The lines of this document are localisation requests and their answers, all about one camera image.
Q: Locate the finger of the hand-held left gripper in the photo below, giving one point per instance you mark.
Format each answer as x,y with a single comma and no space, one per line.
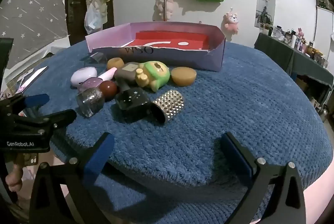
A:
60,118
36,100

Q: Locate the clear plastic bag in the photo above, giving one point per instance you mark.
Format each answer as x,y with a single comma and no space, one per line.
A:
92,20

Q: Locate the small tan round ball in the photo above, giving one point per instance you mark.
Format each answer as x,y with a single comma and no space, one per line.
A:
115,63

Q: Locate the purple cardboard box red bottom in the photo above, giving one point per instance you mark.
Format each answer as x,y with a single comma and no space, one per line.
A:
198,59

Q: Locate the orange round soap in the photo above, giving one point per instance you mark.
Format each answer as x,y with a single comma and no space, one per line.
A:
182,76

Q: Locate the clear plastic cup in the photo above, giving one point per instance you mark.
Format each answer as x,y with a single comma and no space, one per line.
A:
97,58

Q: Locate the clear glitter bottle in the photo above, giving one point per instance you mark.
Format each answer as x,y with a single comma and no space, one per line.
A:
90,101

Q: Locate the orange-tipped mop pole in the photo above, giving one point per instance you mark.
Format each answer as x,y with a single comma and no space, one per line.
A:
165,4

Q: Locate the green hooded figurine toy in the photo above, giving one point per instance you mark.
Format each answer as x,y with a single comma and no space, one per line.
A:
156,75

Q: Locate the red-brown ball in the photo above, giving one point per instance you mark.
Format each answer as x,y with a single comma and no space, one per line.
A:
108,89

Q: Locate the person's left hand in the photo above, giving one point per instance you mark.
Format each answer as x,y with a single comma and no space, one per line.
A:
14,179

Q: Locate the pale pink plush toy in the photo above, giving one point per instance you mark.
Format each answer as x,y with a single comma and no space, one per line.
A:
170,7

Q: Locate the pink plush pendant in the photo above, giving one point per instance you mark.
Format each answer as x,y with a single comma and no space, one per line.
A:
231,21

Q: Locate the lavender earbud case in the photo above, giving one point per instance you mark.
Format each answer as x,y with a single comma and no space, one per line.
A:
82,76

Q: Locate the dark cloth covered table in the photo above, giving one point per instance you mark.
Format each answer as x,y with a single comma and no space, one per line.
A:
281,51

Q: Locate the white glossy card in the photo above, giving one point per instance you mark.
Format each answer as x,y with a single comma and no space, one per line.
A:
34,76

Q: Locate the row of cosmetic bottles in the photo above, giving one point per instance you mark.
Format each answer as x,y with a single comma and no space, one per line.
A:
300,43

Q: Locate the silver studded cylinder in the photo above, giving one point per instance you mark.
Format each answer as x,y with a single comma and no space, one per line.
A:
169,103

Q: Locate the purple nail polish bottle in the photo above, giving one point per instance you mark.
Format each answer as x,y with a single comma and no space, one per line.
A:
91,83

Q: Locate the black nail polish bottle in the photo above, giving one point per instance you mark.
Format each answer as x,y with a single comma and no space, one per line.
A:
133,103

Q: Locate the white cabinet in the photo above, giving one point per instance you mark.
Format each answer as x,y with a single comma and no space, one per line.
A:
325,30

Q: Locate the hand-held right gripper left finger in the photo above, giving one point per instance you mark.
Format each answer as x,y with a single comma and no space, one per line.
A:
100,153

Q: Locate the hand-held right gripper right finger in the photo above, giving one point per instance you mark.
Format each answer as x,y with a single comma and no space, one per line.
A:
234,150

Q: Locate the brown square case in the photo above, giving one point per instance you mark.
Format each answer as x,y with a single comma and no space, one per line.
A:
126,71

